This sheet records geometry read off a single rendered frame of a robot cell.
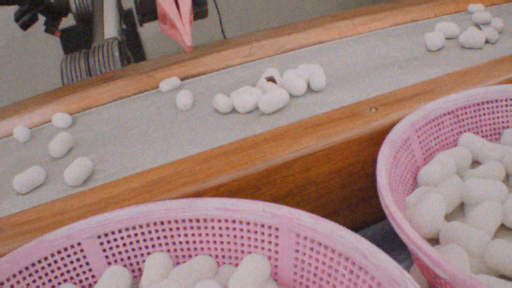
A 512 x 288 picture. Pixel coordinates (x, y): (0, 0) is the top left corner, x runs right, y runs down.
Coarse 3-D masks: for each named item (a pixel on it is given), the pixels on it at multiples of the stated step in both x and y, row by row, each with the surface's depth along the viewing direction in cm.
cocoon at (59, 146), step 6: (54, 138) 43; (60, 138) 43; (66, 138) 44; (72, 138) 45; (54, 144) 42; (60, 144) 42; (66, 144) 43; (72, 144) 45; (54, 150) 42; (60, 150) 42; (66, 150) 43; (54, 156) 42; (60, 156) 43
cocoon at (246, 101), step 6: (246, 90) 45; (252, 90) 45; (258, 90) 45; (240, 96) 44; (246, 96) 44; (252, 96) 44; (258, 96) 44; (234, 102) 44; (240, 102) 43; (246, 102) 43; (252, 102) 44; (240, 108) 44; (246, 108) 44; (252, 108) 44
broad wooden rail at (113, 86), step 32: (416, 0) 79; (448, 0) 75; (480, 0) 77; (256, 32) 72; (288, 32) 67; (320, 32) 67; (352, 32) 68; (160, 64) 63; (192, 64) 62; (224, 64) 63; (32, 96) 63; (64, 96) 58; (96, 96) 58; (128, 96) 59; (0, 128) 55; (32, 128) 55
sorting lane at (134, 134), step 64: (256, 64) 62; (320, 64) 56; (384, 64) 52; (448, 64) 48; (64, 128) 52; (128, 128) 47; (192, 128) 44; (256, 128) 41; (0, 192) 38; (64, 192) 36
